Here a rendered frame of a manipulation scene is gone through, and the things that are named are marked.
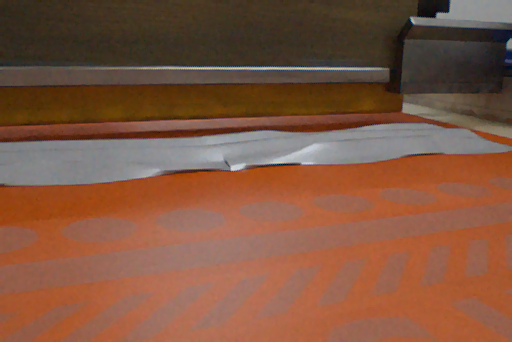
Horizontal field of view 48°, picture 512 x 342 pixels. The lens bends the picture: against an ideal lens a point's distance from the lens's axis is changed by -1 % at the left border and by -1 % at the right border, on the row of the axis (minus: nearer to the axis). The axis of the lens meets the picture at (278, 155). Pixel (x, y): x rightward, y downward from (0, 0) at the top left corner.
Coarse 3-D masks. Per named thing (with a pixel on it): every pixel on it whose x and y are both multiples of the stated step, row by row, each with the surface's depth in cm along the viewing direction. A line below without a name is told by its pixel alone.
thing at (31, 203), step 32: (0, 128) 35; (32, 128) 35; (64, 128) 35; (96, 128) 36; (128, 128) 36; (160, 128) 37; (0, 192) 22; (32, 192) 22; (64, 192) 22; (96, 192) 22; (128, 192) 22; (160, 192) 22; (192, 192) 22; (224, 192) 23; (256, 192) 23
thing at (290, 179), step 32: (192, 128) 37; (224, 128) 37; (256, 128) 38; (288, 128) 38; (320, 128) 39; (416, 160) 30; (448, 160) 30; (480, 160) 30; (288, 192) 23; (320, 192) 23
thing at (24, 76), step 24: (0, 72) 29; (24, 72) 30; (48, 72) 30; (72, 72) 31; (96, 72) 31; (120, 72) 32; (144, 72) 33; (168, 72) 33; (192, 72) 34; (216, 72) 34; (240, 72) 35; (264, 72) 36; (288, 72) 36; (312, 72) 37; (336, 72) 38; (360, 72) 39; (384, 72) 39
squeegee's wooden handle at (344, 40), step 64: (0, 0) 30; (64, 0) 31; (128, 0) 33; (192, 0) 34; (256, 0) 36; (320, 0) 38; (384, 0) 40; (0, 64) 30; (64, 64) 32; (128, 64) 33; (192, 64) 35; (256, 64) 37; (320, 64) 39; (384, 64) 41
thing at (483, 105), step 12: (504, 84) 44; (408, 96) 55; (420, 96) 53; (432, 96) 52; (444, 96) 50; (456, 96) 49; (468, 96) 48; (480, 96) 46; (492, 96) 45; (504, 96) 44; (444, 108) 50; (456, 108) 49; (468, 108) 48; (480, 108) 47; (492, 108) 45; (504, 108) 44; (504, 120) 44
